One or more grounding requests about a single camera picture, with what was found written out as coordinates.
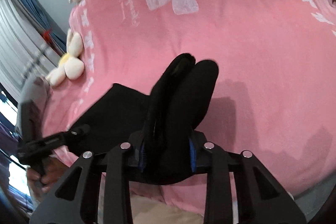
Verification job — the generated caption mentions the pink bow-print blanket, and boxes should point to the pink bow-print blanket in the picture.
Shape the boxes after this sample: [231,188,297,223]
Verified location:
[42,0,335,195]

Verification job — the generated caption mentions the beige trousers of person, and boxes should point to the beige trousers of person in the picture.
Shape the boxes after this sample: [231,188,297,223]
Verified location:
[130,196,203,224]

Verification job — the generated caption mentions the blue curtain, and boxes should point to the blue curtain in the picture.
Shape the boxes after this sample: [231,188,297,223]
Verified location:
[14,0,66,56]

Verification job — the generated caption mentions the person's left hand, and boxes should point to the person's left hand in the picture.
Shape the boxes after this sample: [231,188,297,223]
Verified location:
[26,157,68,197]

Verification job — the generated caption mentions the black pants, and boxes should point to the black pants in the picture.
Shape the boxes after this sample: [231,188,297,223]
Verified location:
[65,53,219,185]

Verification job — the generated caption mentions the white sheer curtain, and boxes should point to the white sheer curtain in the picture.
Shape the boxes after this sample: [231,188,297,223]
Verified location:
[1,0,60,101]

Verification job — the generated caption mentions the cream flower plush toy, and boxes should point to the cream flower plush toy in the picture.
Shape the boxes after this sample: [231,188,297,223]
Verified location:
[46,29,85,87]

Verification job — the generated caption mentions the grey plush toy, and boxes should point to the grey plush toy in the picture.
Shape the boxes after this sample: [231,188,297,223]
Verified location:
[15,75,50,137]

